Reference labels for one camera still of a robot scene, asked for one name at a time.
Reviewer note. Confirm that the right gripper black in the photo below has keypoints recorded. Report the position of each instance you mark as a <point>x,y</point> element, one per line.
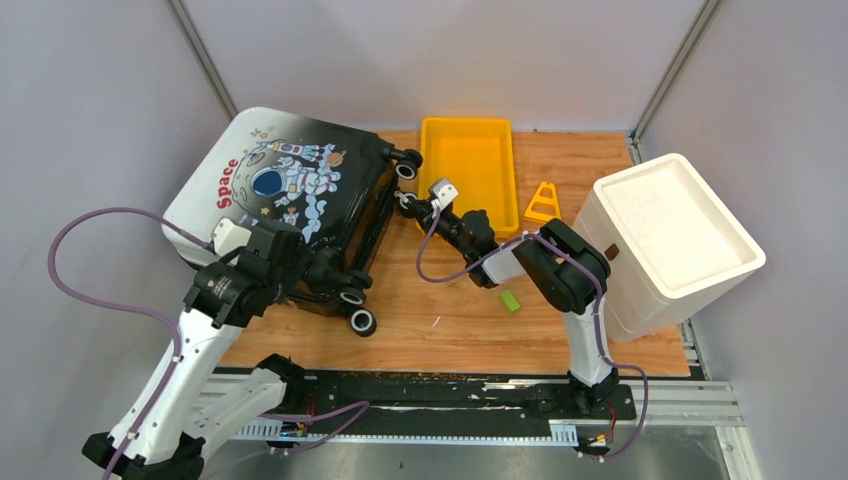
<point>425,210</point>

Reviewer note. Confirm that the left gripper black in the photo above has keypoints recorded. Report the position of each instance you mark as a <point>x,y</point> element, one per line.
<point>296,269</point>

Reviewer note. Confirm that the black white space suitcase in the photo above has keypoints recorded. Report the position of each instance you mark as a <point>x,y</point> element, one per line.
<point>334,183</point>

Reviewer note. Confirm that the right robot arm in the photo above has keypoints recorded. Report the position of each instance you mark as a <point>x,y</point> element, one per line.
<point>569,273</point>

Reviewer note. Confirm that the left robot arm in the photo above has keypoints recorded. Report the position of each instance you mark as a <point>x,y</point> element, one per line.
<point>161,437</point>

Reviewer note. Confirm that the yellow plastic tray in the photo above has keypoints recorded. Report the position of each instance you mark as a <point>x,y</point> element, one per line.
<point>476,156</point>

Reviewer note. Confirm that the small green block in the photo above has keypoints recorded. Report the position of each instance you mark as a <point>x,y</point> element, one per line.
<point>509,301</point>

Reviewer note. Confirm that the white drawer cabinet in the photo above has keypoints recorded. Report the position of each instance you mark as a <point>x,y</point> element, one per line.
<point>672,244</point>

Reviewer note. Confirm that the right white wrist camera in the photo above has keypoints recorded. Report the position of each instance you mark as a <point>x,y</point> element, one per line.
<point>442,193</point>

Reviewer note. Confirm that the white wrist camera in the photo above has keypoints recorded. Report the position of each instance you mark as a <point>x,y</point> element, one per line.
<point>442,193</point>
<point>227,236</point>

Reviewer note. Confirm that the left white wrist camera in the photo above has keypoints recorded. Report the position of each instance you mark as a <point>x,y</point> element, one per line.
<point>227,236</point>

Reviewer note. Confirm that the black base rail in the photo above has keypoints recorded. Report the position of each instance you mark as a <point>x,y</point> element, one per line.
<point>451,404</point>

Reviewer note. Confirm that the yellow triangular bracket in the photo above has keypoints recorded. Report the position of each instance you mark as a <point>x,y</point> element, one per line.
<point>544,205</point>

